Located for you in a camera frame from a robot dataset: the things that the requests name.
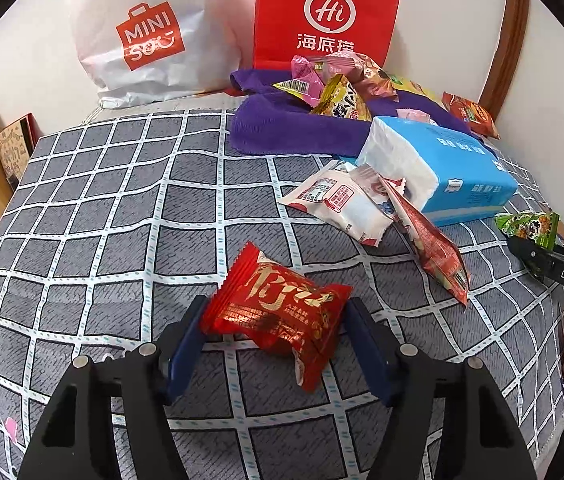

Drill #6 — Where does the green snack packet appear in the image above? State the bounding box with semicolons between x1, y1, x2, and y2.
494;211;559;250

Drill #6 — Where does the red snack packet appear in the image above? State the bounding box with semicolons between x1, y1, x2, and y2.
199;242;353;392

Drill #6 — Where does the light pink snack packet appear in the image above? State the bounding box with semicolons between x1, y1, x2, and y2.
397;108;437;126

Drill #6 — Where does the yellow snack packet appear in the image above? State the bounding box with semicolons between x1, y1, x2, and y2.
272;72;373;123

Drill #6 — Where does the big pink snack bag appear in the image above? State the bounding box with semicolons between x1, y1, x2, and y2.
288;51;399;107

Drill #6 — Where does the red-white long snack packet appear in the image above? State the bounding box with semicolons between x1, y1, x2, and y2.
350;164;470;308

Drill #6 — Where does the blue tissue pack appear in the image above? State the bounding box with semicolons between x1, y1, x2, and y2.
355;116;517;226

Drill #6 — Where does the white snack packet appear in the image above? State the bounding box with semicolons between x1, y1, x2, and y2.
279;159;393;247

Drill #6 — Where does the orange-red chips bag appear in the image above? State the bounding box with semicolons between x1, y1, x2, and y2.
442;92;500;140

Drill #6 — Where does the grey checked bed sheet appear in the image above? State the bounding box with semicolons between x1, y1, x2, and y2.
0;104;564;479

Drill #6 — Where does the yellow chips bag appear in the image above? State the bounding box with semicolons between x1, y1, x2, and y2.
388;74;444;107

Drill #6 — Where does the purple towel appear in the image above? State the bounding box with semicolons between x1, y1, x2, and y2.
227;66;486;158

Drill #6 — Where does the brown framed picture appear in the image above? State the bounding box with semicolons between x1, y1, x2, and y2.
0;113;39;191

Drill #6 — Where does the red Haidilao paper bag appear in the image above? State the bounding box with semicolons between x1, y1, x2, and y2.
253;0;400;70

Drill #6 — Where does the white Miniso plastic bag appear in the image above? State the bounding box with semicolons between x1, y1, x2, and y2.
68;0;241;110

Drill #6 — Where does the brown door frame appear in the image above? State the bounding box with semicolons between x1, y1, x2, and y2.
479;0;530;119

